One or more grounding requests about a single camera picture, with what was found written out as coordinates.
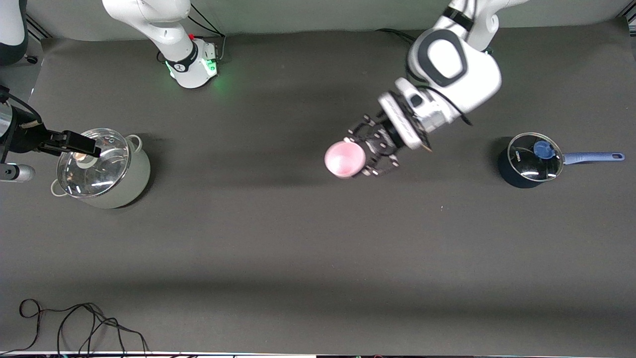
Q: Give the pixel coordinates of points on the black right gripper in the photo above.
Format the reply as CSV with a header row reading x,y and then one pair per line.
x,y
26,138

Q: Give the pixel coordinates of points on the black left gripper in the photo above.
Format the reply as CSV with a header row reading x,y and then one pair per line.
x,y
389,134

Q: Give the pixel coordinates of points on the pink plastic cup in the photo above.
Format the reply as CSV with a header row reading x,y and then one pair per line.
x,y
344,159

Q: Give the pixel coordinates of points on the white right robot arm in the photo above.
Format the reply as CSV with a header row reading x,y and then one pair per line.
x,y
164,30

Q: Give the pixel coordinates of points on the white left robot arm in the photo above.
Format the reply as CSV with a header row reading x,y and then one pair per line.
x,y
472,79

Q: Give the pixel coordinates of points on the pale green stockpot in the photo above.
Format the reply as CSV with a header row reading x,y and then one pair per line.
x,y
134,184

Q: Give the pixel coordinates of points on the black caster wheel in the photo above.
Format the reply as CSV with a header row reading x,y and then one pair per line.
x,y
32,59

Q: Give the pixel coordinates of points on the dark grey table mat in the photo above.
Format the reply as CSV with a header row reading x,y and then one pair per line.
x,y
318,223

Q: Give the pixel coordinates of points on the glass lid blue knob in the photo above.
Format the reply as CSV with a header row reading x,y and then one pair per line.
x,y
529,164

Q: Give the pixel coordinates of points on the aluminium frame rail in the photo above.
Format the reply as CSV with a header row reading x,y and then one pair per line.
x,y
39,29

